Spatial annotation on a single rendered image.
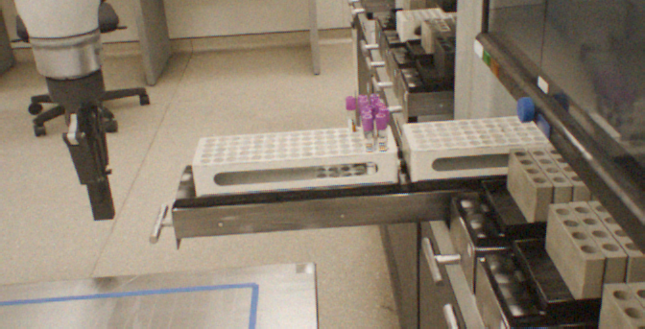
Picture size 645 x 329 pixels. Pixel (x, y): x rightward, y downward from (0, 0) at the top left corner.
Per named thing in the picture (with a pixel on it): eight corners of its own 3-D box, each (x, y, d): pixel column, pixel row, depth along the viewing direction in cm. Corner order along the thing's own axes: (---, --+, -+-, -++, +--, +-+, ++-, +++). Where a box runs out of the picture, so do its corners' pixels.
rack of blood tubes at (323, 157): (390, 160, 111) (389, 124, 108) (398, 190, 102) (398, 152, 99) (204, 173, 111) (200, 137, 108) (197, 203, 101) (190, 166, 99)
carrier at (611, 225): (644, 306, 72) (652, 256, 70) (624, 307, 72) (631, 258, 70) (599, 244, 83) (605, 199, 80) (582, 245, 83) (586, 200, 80)
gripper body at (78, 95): (92, 79, 94) (105, 141, 98) (107, 59, 101) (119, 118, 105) (35, 82, 94) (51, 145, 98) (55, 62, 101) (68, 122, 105)
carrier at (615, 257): (622, 306, 72) (629, 257, 70) (601, 307, 72) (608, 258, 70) (580, 245, 83) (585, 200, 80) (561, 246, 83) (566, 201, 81)
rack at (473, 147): (589, 147, 111) (594, 110, 108) (617, 176, 102) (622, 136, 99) (401, 159, 111) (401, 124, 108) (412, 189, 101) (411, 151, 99)
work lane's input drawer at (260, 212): (603, 177, 115) (609, 128, 111) (642, 222, 103) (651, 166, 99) (163, 208, 115) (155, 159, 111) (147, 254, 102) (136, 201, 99)
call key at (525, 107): (525, 116, 82) (527, 92, 81) (534, 126, 80) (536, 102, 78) (515, 117, 82) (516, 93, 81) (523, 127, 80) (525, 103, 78)
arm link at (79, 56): (106, 20, 99) (114, 60, 102) (40, 23, 99) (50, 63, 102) (89, 37, 91) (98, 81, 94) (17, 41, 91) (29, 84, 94)
